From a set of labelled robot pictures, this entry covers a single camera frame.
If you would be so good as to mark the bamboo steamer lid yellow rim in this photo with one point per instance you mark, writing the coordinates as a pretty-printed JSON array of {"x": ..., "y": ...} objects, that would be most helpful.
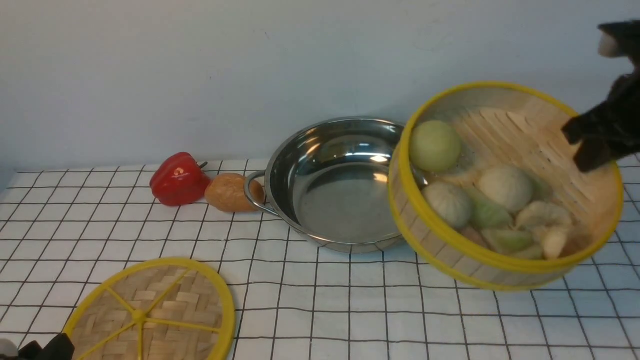
[{"x": 172, "y": 308}]

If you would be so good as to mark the white dumpling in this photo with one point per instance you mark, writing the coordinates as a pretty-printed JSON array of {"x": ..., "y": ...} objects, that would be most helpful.
[
  {"x": 543, "y": 214},
  {"x": 552, "y": 239}
]

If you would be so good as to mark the white dumpling right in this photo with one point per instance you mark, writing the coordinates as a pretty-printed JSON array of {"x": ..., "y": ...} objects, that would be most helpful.
[{"x": 552, "y": 239}]

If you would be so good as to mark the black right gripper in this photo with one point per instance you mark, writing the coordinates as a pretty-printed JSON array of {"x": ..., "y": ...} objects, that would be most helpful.
[{"x": 610, "y": 131}]

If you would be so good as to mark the green dumpling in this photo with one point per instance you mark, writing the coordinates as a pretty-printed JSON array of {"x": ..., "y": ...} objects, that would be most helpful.
[
  {"x": 506, "y": 241},
  {"x": 485, "y": 213}
]

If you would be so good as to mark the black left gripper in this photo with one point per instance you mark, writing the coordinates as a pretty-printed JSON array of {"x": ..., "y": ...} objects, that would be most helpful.
[{"x": 60, "y": 347}]

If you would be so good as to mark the white bun lower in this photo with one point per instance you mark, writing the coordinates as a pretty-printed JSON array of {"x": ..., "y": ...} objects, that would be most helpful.
[{"x": 450, "y": 202}]

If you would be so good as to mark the green dumpling left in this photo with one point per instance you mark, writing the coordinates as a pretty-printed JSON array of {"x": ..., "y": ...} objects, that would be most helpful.
[{"x": 485, "y": 213}]

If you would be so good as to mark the white checkered tablecloth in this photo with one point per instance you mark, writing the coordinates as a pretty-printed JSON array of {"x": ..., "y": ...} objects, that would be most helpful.
[{"x": 65, "y": 231}]

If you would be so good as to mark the green dumpling lower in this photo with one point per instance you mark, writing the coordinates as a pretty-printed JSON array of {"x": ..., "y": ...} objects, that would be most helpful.
[{"x": 506, "y": 241}]

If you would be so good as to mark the stainless steel pot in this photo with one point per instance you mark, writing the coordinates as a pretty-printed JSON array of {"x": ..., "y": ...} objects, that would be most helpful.
[{"x": 328, "y": 182}]

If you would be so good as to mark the green round bun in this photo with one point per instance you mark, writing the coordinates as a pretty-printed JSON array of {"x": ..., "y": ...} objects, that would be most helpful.
[{"x": 434, "y": 146}]

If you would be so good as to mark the red bell pepper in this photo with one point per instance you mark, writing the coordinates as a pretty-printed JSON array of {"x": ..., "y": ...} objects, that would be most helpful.
[{"x": 179, "y": 181}]

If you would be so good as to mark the brown potato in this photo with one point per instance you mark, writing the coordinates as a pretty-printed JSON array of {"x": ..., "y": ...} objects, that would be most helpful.
[{"x": 226, "y": 193}]

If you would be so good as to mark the white dumpling upper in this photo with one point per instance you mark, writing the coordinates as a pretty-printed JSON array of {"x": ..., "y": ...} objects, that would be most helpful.
[{"x": 543, "y": 214}]

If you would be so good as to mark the bamboo steamer basket yellow rim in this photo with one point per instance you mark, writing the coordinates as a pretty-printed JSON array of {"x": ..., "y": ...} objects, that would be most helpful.
[{"x": 504, "y": 123}]

